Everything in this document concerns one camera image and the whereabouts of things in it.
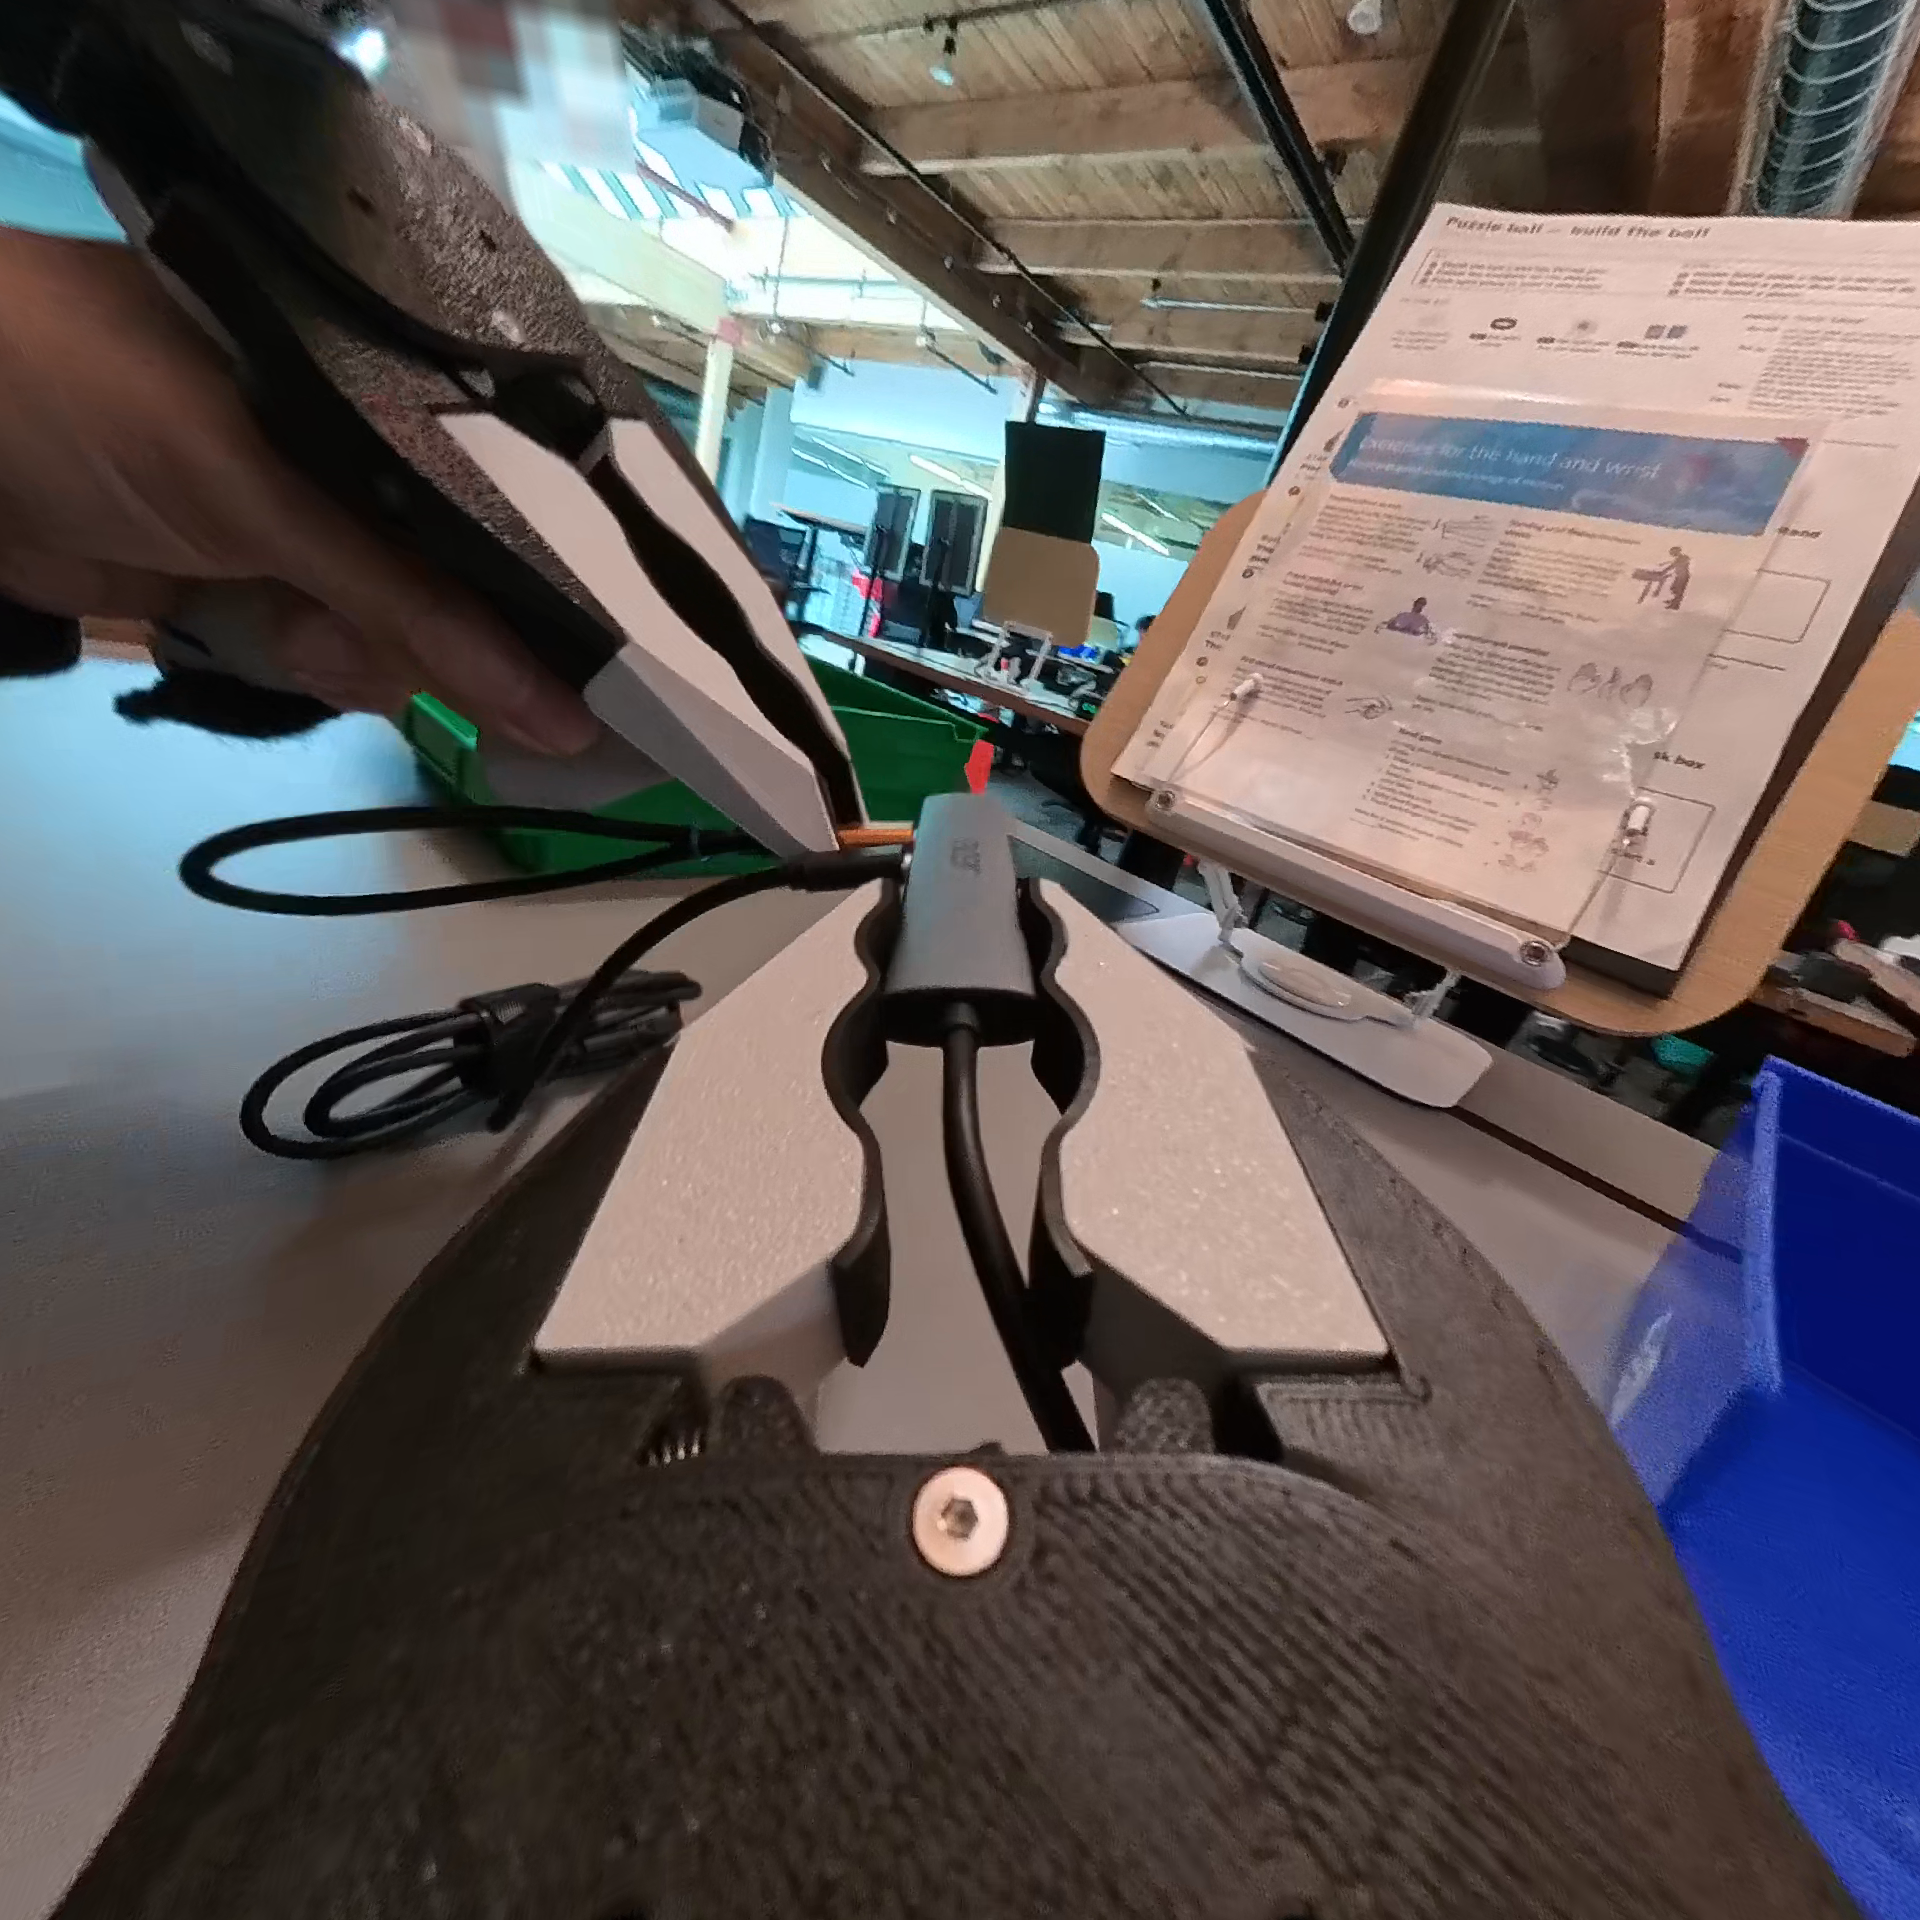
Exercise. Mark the wooden document stand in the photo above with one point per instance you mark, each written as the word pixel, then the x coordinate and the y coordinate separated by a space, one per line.
pixel 1815 868

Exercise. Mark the person's left hand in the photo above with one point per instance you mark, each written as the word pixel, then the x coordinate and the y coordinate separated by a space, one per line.
pixel 149 481

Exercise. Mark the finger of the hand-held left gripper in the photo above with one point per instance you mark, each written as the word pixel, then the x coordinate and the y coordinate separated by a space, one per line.
pixel 706 555
pixel 599 570

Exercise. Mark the grey desk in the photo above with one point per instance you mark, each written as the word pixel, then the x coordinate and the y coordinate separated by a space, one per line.
pixel 149 1348

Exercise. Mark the black panel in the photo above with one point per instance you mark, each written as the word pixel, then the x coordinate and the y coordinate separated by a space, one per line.
pixel 1053 474

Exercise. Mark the dark grey USB hub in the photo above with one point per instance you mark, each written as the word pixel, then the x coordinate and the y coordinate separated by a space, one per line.
pixel 962 915

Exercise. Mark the black metal post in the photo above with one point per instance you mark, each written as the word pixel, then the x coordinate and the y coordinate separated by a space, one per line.
pixel 1426 149

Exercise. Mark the white instruction sheet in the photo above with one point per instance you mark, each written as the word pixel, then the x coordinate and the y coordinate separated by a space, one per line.
pixel 1651 284

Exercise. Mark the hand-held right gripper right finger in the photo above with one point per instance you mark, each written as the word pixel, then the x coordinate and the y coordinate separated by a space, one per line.
pixel 1215 1184

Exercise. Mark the green plastic bin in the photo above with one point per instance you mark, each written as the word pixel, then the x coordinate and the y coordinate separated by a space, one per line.
pixel 915 751

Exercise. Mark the small wooden stand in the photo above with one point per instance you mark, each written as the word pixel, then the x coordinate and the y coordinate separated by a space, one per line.
pixel 1043 585

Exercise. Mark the clear sleeve with exercise sheet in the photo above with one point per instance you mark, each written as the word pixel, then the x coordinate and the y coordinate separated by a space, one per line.
pixel 1500 645

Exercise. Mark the blue plastic bin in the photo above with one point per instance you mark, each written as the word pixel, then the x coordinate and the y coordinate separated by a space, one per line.
pixel 1800 1425

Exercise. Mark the silver ventilation duct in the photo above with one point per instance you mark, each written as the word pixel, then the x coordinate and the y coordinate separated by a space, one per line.
pixel 1838 106

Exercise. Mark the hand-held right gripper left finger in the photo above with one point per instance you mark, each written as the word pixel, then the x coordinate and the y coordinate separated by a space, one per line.
pixel 706 1184

